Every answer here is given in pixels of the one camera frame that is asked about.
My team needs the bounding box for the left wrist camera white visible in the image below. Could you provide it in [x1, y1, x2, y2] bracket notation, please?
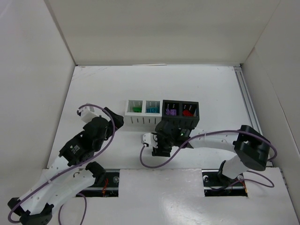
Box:
[76, 103, 100, 123]

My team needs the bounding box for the green lego brick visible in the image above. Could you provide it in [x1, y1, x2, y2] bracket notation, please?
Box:
[132, 107, 142, 113]

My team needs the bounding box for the white double bin container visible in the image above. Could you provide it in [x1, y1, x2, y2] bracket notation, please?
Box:
[124, 100, 163, 127]

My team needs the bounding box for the red transparent lego brick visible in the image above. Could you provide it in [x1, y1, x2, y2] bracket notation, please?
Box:
[182, 110, 194, 117]

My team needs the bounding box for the black double bin container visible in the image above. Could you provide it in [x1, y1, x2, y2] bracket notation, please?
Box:
[162, 100, 200, 129]

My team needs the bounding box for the lilac arched lego brick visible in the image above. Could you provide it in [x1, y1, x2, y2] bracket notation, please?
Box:
[165, 109, 171, 116]

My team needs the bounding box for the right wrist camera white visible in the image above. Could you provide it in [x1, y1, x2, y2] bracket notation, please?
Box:
[141, 133, 158, 148]

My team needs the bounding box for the purple lego brick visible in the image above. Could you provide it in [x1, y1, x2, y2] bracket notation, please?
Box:
[169, 109, 177, 116]

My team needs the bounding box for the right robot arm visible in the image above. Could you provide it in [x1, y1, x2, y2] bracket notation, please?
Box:
[142, 121, 270, 186]

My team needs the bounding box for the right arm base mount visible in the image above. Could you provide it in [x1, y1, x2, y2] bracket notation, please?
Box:
[202, 170, 248, 197]

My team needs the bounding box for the purple cable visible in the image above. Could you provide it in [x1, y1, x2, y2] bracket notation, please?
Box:
[7, 105, 118, 225]
[139, 131, 279, 188]

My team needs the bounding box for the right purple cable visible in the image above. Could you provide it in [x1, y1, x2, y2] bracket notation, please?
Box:
[139, 131, 279, 188]

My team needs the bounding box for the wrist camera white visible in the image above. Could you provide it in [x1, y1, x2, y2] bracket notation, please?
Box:
[76, 103, 100, 123]
[141, 133, 158, 148]

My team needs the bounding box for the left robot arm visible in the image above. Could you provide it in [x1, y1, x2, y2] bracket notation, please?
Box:
[7, 104, 124, 225]

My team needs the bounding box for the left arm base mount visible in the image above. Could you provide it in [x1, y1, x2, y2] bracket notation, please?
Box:
[80, 162, 120, 197]

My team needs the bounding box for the aluminium rail right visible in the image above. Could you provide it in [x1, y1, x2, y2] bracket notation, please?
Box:
[233, 66, 262, 134]

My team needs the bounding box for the teal printed oval lego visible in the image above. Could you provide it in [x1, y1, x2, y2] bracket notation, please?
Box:
[146, 107, 160, 113]

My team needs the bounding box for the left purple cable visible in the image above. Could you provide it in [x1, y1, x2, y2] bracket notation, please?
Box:
[7, 105, 118, 225]

